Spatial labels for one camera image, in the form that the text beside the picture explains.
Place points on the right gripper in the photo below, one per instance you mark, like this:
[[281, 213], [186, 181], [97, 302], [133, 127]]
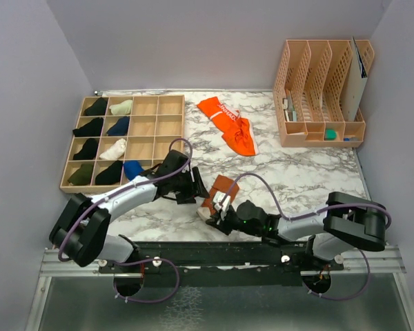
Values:
[[221, 221]]

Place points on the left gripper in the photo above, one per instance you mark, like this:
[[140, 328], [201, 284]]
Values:
[[200, 190]]

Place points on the rust brown underwear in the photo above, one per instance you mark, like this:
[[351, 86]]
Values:
[[217, 192]]

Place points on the bright orange underwear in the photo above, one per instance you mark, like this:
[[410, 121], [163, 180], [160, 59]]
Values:
[[237, 131]]

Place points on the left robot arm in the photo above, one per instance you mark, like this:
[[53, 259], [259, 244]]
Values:
[[81, 231]]

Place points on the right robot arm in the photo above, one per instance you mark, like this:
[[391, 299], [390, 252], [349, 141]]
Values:
[[343, 223]]

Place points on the blue rolled underwear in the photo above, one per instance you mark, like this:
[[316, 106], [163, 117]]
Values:
[[132, 169]]

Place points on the black rolled underwear bottom row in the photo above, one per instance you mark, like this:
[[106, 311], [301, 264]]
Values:
[[111, 175]]

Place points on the white rolled underwear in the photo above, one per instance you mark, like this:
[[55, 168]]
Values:
[[112, 149]]

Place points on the navy rolled underwear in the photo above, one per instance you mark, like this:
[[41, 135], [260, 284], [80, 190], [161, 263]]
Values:
[[120, 128]]

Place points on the light green rolled underwear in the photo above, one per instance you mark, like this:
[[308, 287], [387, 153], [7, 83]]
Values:
[[121, 109]]

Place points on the dark green rolled underwear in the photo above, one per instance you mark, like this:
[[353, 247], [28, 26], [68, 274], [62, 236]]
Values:
[[82, 176]]

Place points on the black rolled underwear third row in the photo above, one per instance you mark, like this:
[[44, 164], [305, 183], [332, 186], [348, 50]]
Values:
[[84, 149]]

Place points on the black rolled underwear second row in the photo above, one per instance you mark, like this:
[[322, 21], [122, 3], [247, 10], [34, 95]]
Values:
[[91, 129]]

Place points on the black rolled underwear top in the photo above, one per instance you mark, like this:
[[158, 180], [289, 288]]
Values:
[[98, 108]]

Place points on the wooden compartment organizer tray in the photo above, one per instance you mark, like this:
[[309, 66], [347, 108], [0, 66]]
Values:
[[156, 126]]

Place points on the green object in rack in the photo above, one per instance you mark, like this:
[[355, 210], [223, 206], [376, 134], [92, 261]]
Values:
[[330, 135]]

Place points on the pink plastic file rack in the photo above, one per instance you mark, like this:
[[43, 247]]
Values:
[[307, 91]]

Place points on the white board in rack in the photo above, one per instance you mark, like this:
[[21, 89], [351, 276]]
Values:
[[354, 84]]

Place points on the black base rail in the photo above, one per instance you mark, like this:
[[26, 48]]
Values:
[[217, 264]]

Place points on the aluminium extrusion rail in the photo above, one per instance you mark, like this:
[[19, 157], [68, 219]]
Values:
[[388, 261]]

